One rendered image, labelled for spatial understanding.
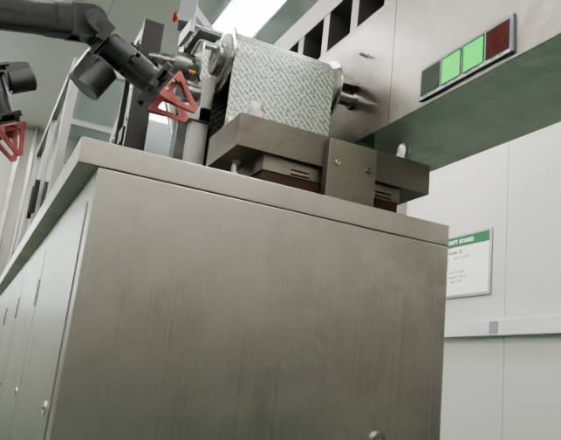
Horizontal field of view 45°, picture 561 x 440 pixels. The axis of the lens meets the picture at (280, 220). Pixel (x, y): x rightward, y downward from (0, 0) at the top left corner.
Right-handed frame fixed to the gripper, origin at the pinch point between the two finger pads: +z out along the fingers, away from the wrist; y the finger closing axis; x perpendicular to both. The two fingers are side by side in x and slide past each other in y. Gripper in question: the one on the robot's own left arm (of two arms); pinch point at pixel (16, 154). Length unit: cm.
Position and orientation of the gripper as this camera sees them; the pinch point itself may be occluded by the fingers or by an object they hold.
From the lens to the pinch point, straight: 170.4
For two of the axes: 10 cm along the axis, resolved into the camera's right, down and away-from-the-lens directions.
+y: -5.4, 1.5, 8.3
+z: 3.2, 9.5, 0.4
